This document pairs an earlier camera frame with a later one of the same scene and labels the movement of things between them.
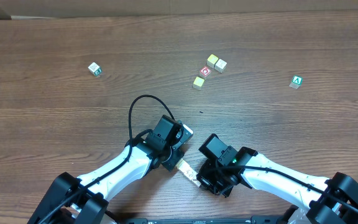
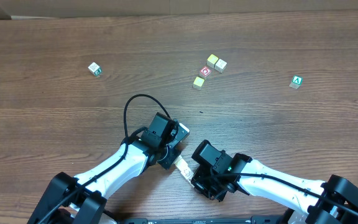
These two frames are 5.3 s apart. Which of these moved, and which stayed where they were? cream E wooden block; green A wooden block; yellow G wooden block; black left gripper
Moved: yellow G wooden block
Stayed: cream E wooden block; black left gripper; green A wooden block
